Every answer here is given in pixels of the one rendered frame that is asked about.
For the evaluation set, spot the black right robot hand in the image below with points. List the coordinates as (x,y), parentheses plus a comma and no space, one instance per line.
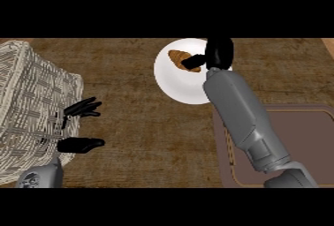
(218,53)

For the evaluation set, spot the brown croissant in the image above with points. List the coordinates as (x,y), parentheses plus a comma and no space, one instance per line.
(177,57)

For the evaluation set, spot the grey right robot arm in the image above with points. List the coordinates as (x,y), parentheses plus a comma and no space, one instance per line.
(242,117)

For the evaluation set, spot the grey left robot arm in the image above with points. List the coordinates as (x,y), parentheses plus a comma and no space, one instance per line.
(41,176)

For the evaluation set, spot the white round plate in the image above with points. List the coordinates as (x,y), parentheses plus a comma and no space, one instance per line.
(181,85)

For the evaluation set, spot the brown rectangular tray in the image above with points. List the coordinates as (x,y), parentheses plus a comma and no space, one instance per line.
(300,141)

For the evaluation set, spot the pale wicker basket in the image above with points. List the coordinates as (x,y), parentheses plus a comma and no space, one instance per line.
(29,111)

